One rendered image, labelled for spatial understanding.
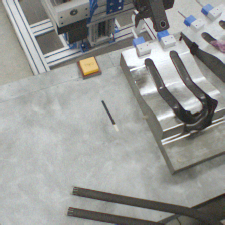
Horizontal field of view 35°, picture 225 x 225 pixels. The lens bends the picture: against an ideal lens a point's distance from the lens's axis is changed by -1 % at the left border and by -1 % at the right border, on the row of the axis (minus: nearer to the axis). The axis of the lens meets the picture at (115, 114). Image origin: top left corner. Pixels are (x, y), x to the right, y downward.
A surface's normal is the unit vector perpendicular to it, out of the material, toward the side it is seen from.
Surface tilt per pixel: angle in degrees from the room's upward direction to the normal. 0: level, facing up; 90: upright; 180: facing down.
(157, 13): 32
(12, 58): 0
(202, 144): 0
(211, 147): 0
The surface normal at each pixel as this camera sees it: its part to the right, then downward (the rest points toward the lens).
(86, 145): 0.05, -0.42
